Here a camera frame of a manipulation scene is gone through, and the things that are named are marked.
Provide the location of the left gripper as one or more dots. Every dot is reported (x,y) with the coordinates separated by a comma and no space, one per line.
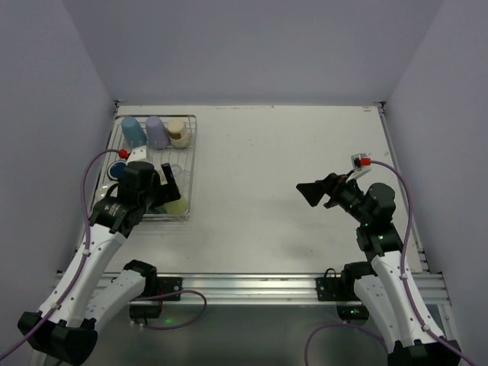
(159,189)

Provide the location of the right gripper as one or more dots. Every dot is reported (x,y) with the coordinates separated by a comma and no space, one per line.
(332,189)

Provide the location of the light green ceramic mug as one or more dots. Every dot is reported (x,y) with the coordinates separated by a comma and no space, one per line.
(177,207)

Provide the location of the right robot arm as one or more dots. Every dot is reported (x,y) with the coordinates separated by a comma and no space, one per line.
(383,282)

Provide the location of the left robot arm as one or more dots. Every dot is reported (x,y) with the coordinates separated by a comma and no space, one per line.
(67,325)

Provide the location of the clear glass cup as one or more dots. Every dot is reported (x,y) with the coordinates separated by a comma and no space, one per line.
(180,174)

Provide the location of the beige cup with brown band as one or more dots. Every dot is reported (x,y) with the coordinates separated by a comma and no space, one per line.
(178,133)

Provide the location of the lavender plastic cup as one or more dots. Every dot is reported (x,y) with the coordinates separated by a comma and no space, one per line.
(156,132)

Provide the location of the dark blue mug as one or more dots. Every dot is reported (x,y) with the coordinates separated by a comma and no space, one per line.
(115,170)

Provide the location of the light blue plastic cup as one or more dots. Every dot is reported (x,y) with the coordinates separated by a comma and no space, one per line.
(133,132)

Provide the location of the white pearly round cup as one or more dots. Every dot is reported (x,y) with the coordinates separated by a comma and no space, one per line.
(106,190)

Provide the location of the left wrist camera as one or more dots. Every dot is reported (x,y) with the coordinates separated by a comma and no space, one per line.
(138,154)

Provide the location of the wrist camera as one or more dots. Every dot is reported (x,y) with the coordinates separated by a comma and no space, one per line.
(361,165)
(138,154)

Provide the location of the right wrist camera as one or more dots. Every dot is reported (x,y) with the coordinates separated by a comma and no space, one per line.
(361,165)

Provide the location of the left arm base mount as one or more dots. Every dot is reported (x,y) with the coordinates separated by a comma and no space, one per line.
(142,311)

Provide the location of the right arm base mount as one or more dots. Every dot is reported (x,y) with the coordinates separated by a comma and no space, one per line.
(331,288)

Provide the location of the aluminium mounting rail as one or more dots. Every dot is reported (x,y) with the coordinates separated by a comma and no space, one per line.
(278,289)

